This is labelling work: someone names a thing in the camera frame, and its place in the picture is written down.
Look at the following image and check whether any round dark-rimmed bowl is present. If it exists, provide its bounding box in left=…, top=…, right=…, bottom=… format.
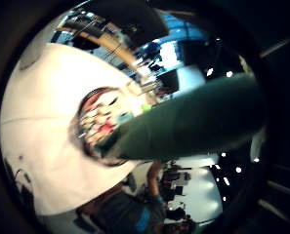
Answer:
left=73, top=86, right=143, bottom=168

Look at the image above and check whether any pile of colourful small items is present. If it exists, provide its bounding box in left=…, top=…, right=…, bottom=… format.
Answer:
left=79, top=94, right=134, bottom=149

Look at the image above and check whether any white background table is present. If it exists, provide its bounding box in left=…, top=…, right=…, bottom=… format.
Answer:
left=168, top=155, right=225, bottom=224

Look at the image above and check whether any the person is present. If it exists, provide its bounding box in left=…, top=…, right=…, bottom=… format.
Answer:
left=74, top=161, right=199, bottom=234

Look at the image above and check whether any curved wooden counter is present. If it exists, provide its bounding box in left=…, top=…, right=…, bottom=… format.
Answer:
left=58, top=27, right=143, bottom=71

